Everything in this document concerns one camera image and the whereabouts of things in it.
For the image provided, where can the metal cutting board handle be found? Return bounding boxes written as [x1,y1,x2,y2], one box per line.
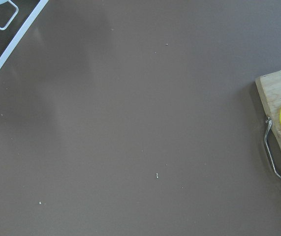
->
[263,116,281,180]

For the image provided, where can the white wire cup rack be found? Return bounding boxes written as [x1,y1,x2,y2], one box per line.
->
[0,0,48,69]

